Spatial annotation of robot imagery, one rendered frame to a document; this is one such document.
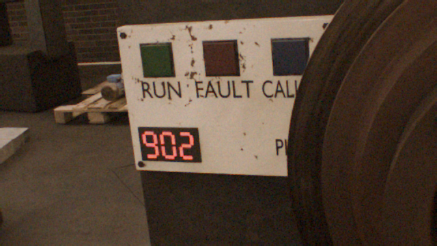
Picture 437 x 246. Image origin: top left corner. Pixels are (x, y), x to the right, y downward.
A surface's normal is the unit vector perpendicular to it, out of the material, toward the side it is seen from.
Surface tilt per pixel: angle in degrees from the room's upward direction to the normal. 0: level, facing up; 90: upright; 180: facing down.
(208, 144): 90
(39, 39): 90
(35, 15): 90
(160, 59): 90
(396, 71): 57
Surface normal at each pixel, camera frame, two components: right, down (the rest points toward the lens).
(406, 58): -0.82, -0.47
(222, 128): -0.35, 0.29
